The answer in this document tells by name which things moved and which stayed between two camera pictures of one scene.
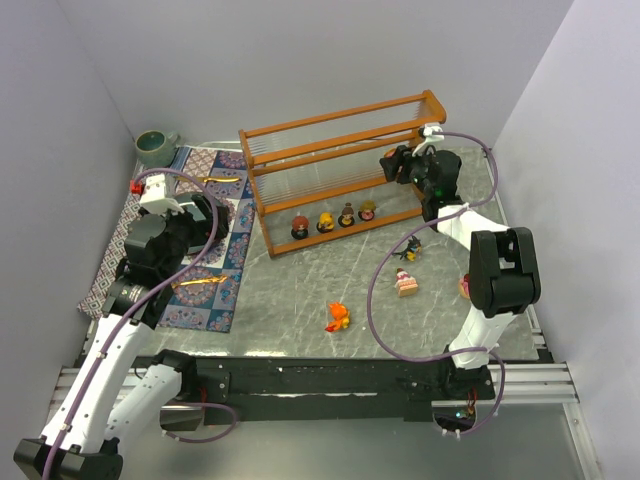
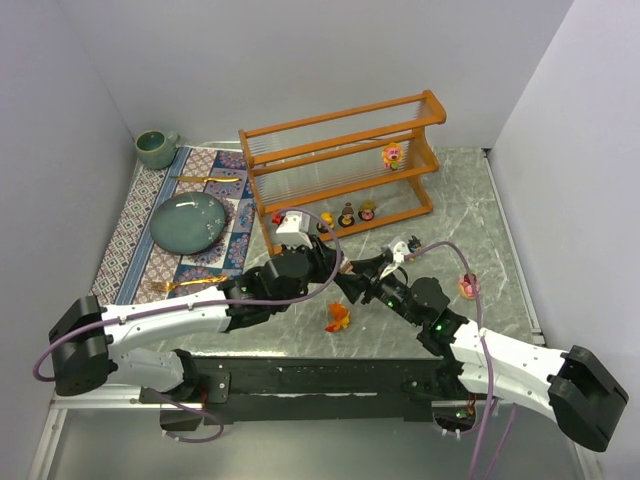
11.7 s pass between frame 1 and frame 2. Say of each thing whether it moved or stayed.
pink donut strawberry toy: stayed
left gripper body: moved
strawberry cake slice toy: moved
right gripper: moved
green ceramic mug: stayed
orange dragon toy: stayed
